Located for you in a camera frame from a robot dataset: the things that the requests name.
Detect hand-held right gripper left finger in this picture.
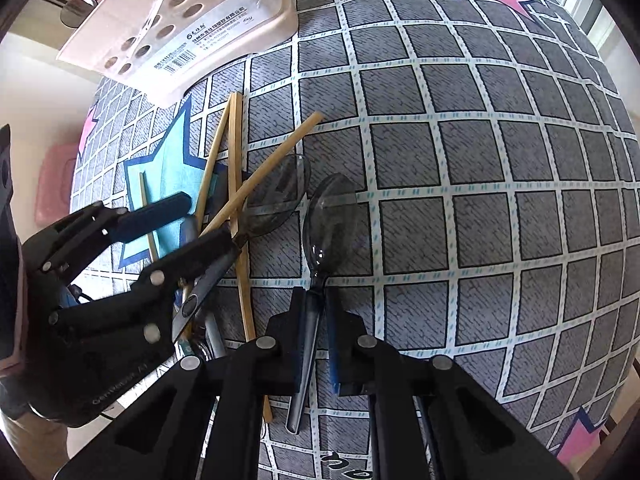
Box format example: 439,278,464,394
55,287,313,480

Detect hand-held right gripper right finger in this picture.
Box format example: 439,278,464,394
325,287,576,480

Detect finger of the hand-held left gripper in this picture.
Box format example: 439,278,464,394
50,232,241,358
22,191,193,281

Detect wooden chopstick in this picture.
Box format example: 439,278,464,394
227,92,274,423
199,112,325,238
192,97,236,236
139,171,160,262

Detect grey utensil handle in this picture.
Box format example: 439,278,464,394
197,310,228,361

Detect grey translucent plastic spoon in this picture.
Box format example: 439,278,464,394
286,173,358,435
235,154,312,256

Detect beige plastic utensil holder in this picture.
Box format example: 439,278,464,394
56,0,300,108

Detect person's khaki trousers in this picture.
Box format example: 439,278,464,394
0,385,71,480

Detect pink plastic stool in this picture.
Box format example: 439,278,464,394
37,142,81,226

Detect grey checked star tablecloth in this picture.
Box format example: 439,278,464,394
70,0,640,480

